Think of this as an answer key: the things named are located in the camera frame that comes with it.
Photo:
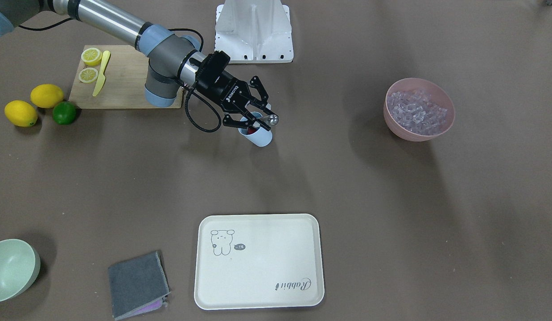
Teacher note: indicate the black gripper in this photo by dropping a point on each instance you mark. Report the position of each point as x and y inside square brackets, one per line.
[228, 94]

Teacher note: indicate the steel muddler black tip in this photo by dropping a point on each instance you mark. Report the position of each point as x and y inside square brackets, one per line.
[270, 120]

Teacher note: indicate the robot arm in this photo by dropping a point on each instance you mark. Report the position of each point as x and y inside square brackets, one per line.
[174, 61]

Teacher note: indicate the light blue plastic cup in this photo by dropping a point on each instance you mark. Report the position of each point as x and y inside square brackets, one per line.
[260, 138]

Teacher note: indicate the pink bowl of ice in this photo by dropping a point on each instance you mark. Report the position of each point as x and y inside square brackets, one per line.
[418, 110]

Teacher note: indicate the wooden cutting board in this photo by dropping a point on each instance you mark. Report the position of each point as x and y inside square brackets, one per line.
[125, 81]

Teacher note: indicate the cream rabbit tray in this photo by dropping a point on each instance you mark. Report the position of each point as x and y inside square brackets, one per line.
[254, 261]

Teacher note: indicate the yellow plastic knife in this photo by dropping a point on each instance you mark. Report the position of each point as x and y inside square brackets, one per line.
[100, 82]

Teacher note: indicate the lemon half lower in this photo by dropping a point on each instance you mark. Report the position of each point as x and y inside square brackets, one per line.
[88, 75]

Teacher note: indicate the lemon half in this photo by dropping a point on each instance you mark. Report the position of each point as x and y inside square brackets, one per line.
[88, 75]
[92, 56]

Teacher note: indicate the lemon half upper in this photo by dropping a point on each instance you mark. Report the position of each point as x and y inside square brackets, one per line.
[92, 56]

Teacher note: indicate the green lime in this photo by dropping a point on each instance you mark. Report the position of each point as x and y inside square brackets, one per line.
[64, 113]

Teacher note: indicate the grey folded cloth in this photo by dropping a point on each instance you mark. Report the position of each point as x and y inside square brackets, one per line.
[137, 286]

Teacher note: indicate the whole yellow lemon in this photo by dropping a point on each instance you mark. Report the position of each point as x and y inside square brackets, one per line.
[47, 95]
[21, 113]

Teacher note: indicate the mint green bowl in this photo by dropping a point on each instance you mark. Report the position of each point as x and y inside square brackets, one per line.
[19, 267]

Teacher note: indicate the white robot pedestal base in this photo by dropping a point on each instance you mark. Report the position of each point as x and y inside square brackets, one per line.
[254, 31]

